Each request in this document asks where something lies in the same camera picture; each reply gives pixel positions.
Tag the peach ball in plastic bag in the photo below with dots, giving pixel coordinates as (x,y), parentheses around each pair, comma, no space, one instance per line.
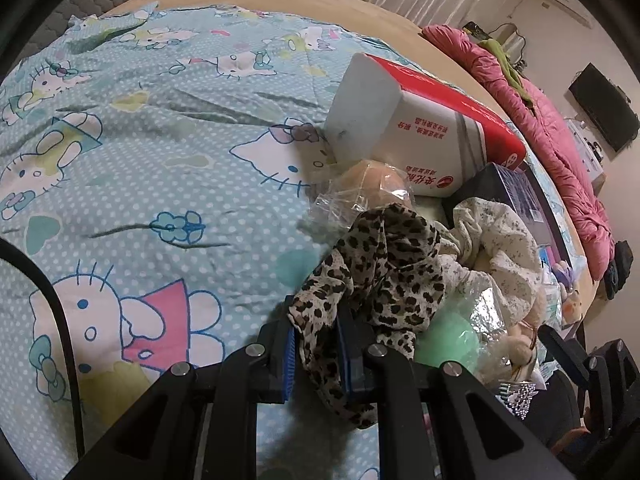
(372,177)

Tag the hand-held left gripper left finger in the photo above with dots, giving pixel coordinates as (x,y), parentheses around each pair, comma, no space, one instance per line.
(286,355)

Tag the black wall television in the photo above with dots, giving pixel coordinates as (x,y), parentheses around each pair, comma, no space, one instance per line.
(600,105)

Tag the silver rhinestone hair clip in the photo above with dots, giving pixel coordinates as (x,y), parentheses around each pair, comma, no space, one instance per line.
(517,399)

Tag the cartoon cat printed blanket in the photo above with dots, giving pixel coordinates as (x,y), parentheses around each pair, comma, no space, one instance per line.
(150,160)

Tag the pink quilt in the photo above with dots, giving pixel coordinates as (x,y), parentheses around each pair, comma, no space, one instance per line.
(550,135)

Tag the white drawer cabinet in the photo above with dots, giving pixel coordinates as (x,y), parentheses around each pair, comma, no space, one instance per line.
(587,152)

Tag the dark box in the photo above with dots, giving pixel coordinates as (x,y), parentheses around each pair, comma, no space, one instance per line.
(470,185)

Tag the white air conditioner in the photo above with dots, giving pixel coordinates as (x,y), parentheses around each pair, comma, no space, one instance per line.
(565,2)

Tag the red and white box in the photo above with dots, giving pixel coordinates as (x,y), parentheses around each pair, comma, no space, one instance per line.
(400,125)

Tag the cream plush toy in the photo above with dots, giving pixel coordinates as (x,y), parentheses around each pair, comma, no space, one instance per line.
(522,345)

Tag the purple plush toy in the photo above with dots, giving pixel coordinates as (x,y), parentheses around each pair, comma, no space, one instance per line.
(564,272)

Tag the green cloth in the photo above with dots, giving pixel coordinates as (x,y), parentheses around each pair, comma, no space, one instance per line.
(515,77)

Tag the beige bed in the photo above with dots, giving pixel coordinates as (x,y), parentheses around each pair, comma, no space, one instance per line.
(350,5)

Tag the white floral cloth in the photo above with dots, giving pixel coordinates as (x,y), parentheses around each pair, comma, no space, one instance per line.
(505,240)

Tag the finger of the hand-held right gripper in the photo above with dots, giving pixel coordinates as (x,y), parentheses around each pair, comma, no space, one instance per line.
(565,350)

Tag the green ball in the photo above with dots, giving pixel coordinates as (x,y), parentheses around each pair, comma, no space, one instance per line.
(445,340)

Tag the black bag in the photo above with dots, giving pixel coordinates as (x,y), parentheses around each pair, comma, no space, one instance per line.
(619,270)

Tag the beige plush toy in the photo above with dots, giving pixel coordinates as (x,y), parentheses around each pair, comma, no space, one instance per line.
(574,307)

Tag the leopard print cloth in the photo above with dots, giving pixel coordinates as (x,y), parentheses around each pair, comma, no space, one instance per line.
(390,270)

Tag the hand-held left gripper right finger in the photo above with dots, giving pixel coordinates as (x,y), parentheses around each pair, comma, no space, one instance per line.
(350,360)

